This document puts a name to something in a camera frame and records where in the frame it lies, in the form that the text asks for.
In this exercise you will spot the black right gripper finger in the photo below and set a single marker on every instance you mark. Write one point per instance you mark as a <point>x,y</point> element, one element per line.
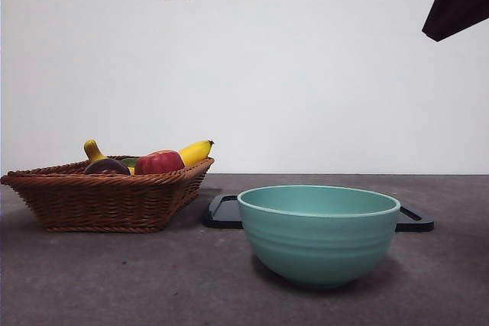
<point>462,1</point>

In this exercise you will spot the teal ribbed bowl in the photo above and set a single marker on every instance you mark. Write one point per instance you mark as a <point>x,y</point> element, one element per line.
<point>317,249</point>

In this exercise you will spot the dark purple plum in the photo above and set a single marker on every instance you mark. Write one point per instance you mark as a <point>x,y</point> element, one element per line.
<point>107,167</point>

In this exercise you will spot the black rectangular tray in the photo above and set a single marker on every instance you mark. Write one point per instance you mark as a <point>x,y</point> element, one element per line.
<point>414,223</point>

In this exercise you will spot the yellow banana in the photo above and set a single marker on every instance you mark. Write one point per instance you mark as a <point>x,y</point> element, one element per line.
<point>195,152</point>

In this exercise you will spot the red apple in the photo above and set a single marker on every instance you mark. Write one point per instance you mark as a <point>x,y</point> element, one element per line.
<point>158,162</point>

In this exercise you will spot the green fruit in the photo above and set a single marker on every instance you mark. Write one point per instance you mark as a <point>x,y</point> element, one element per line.
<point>129,160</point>

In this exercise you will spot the brown wicker basket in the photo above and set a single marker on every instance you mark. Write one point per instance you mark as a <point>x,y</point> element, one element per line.
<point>103,204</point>

